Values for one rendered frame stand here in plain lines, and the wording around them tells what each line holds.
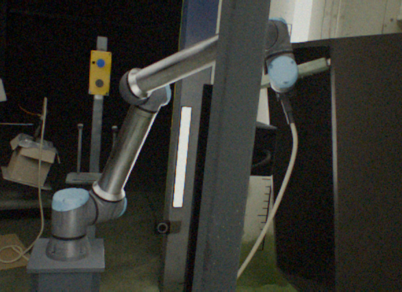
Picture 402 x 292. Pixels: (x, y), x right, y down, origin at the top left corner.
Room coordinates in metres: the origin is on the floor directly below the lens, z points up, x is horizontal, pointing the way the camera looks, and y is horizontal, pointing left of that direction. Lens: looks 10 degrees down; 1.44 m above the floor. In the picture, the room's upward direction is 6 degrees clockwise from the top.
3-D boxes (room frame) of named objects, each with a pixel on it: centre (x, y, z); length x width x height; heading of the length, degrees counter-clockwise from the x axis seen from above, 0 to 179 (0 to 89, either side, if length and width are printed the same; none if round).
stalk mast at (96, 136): (2.54, 0.69, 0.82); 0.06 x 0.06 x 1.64; 16
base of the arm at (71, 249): (1.67, 0.55, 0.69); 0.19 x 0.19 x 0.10
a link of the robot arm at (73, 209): (1.67, 0.54, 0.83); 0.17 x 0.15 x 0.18; 145
